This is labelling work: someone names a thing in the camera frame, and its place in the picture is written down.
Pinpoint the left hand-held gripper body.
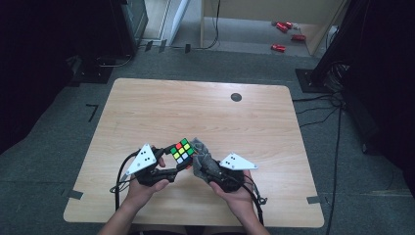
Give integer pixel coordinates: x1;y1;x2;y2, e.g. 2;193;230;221
125;144;179;188

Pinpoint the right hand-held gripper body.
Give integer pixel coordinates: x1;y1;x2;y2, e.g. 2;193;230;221
209;152;259;193

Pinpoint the grey fluffy cloth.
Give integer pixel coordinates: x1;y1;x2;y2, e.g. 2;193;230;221
189;136;223;184

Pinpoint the multicoloured puzzle cube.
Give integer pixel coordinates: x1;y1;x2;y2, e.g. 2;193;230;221
168;137;196;167

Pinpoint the person's left hand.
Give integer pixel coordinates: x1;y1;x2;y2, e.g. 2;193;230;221
124;180;170;209

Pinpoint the person's right hand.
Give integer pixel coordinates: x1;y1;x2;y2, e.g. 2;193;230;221
208;170;257;219

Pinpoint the black stand base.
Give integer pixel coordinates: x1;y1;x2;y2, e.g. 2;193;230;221
295;68;331;94
69;55;115;86

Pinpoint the black cabinet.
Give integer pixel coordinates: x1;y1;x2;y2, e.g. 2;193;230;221
110;0;150;57

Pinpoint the white board panel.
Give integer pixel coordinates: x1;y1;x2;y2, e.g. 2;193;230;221
168;0;192;46

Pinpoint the dark curtain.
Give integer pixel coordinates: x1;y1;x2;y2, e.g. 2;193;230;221
339;0;415;197
0;0;122;155

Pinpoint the left hand-held gripper cable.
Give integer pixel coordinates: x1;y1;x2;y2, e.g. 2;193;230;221
110;150;140;212

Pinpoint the hand-held gripper cable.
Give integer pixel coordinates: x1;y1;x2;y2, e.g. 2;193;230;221
228;172;269;227
110;150;140;212

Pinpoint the right hand-held gripper cable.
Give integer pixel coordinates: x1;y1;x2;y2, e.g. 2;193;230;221
228;172;269;227

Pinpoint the looped black floor cable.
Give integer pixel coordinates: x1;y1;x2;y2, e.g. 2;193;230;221
96;53;135;69

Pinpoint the long black floor cable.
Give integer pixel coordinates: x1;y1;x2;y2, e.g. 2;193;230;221
325;107;345;235

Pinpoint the black hanging cable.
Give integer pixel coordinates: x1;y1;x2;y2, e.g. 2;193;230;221
171;0;222;51

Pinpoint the coiled cable bundle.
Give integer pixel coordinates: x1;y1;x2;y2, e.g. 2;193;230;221
325;63;350;93

